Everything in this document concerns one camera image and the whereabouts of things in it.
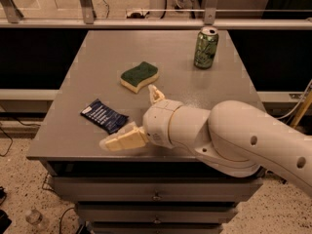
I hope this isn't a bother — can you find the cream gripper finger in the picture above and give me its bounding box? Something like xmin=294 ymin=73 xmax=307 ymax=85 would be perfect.
xmin=148 ymin=85 xmax=166 ymax=104
xmin=99 ymin=122 xmax=148 ymax=151

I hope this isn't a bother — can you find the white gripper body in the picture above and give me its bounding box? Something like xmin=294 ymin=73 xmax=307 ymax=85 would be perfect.
xmin=142 ymin=99 xmax=183 ymax=149

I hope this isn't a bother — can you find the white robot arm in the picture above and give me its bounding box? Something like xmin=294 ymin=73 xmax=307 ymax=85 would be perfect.
xmin=99 ymin=85 xmax=312 ymax=196

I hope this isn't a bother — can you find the dark blue rxbar wrapper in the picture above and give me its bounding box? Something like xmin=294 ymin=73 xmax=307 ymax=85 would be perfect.
xmin=80 ymin=98 xmax=128 ymax=135

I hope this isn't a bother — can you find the green and yellow sponge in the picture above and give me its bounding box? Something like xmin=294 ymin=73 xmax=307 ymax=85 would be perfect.
xmin=120 ymin=61 xmax=159 ymax=94

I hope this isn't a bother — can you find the grey drawer cabinet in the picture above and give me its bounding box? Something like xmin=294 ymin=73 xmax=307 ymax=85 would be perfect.
xmin=27 ymin=30 xmax=261 ymax=234

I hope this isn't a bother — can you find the green soda can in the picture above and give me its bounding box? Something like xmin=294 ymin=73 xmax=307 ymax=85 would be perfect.
xmin=194 ymin=26 xmax=218 ymax=69

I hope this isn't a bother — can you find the clear plastic water bottle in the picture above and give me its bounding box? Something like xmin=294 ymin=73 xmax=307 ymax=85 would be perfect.
xmin=25 ymin=209 xmax=49 ymax=231

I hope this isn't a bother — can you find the yellow wooden stand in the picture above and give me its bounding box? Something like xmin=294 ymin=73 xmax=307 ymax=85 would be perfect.
xmin=291 ymin=91 xmax=312 ymax=129

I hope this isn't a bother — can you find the black floor cable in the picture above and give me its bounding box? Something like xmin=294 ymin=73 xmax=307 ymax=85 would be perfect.
xmin=0 ymin=105 xmax=42 ymax=158

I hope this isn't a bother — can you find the metal railing frame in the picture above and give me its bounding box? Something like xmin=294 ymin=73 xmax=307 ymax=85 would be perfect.
xmin=0 ymin=0 xmax=312 ymax=30

